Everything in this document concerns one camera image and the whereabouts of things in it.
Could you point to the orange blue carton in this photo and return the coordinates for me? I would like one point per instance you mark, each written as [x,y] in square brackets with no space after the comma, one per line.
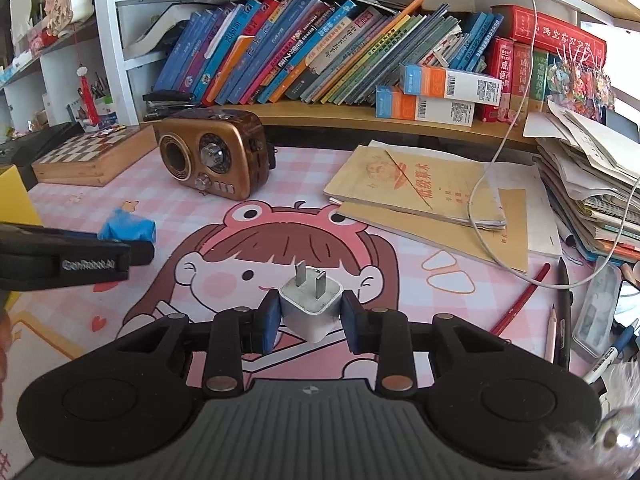
[440,82]
[415,106]

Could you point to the grey fluffy pompom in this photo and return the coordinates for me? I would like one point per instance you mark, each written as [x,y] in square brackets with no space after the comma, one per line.
[622,385]

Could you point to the yellow cardboard box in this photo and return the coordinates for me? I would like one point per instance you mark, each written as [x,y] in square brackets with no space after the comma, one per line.
[15,200]

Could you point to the white charger plug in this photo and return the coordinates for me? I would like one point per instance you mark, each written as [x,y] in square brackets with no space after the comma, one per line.
[310,310]

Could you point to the white wooden bookshelf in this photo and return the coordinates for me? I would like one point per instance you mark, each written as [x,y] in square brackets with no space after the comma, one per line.
[112,35]

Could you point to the row of leaning colourful books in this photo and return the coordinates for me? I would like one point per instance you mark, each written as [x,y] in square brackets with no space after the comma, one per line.
[300,50]

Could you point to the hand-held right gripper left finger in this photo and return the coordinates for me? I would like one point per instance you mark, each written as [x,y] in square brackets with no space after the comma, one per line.
[270,320]

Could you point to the green dictionary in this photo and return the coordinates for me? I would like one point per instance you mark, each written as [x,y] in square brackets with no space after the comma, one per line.
[539,77]

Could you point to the red pencil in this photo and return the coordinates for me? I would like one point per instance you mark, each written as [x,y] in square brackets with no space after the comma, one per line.
[520,300]

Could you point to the red tassel ornament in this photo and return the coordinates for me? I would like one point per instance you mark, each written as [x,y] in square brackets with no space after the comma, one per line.
[90,102]

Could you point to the stack of papers and notebooks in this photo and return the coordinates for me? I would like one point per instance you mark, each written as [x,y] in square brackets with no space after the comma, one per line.
[575,170]

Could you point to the wooden pencil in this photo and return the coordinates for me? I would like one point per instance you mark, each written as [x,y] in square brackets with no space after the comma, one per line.
[551,335]

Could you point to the black stapler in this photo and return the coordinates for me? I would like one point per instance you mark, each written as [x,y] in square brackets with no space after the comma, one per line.
[167,100]

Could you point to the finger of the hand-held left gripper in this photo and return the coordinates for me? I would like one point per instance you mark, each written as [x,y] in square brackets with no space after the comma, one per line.
[75,262]
[82,235]

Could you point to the small blue plastic object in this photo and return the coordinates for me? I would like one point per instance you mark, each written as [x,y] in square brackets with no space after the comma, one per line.
[127,227]

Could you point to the desktop with pink checkered cloth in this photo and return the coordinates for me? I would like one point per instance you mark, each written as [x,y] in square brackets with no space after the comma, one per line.
[300,170]

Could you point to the black electronic keyboard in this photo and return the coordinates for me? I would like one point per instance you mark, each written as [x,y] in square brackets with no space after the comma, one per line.
[30,142]

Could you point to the wooden chessboard box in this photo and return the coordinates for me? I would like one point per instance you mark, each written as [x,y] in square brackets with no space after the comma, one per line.
[100,160]

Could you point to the clear pencil case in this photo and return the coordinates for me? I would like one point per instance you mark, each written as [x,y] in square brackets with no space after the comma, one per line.
[597,310]

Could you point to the brown paper notebook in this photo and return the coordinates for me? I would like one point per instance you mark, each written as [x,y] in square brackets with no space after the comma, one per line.
[510,240]
[400,180]

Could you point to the blue capped marker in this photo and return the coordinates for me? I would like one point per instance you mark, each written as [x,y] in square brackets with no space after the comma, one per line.
[612,352]

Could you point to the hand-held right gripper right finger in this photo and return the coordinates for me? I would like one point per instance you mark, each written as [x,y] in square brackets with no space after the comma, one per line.
[354,322]

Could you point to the thick red dictionary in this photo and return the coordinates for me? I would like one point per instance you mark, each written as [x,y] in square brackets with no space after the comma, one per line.
[550,35]

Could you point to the slim red dictionary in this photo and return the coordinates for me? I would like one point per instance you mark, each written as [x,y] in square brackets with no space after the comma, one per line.
[500,75]

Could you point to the black pen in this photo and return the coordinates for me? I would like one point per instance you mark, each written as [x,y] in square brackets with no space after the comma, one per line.
[565,310]

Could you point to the brown retro radio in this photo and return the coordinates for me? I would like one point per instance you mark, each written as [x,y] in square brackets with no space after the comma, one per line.
[235,160]

